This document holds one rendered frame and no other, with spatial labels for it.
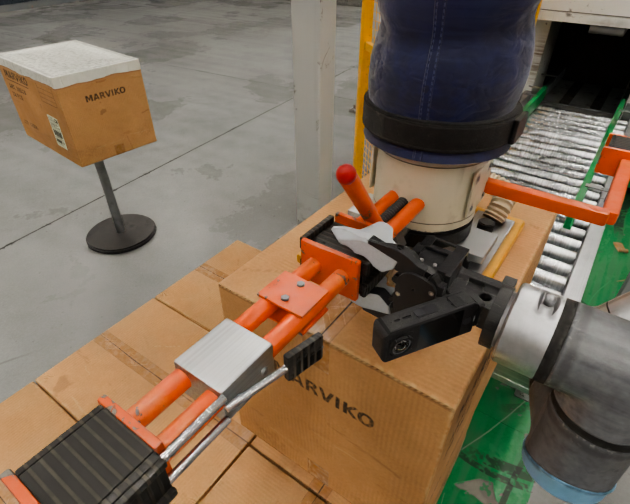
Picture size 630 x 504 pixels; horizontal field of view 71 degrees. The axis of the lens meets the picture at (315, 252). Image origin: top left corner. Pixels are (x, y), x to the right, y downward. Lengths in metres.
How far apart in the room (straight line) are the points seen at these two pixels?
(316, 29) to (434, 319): 1.80
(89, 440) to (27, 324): 2.14
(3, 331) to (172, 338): 1.28
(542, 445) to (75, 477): 0.45
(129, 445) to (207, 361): 0.09
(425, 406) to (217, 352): 0.29
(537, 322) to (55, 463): 0.42
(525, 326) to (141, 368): 1.08
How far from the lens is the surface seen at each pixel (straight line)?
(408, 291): 0.50
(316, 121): 2.25
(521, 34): 0.64
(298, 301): 0.47
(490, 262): 0.78
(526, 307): 0.47
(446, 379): 0.61
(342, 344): 0.62
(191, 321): 1.43
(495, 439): 1.89
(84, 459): 0.39
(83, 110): 2.27
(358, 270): 0.51
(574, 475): 0.57
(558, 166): 2.61
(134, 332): 1.45
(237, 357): 0.42
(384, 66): 0.63
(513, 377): 1.50
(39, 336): 2.43
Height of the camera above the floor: 1.54
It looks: 37 degrees down
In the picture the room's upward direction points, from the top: straight up
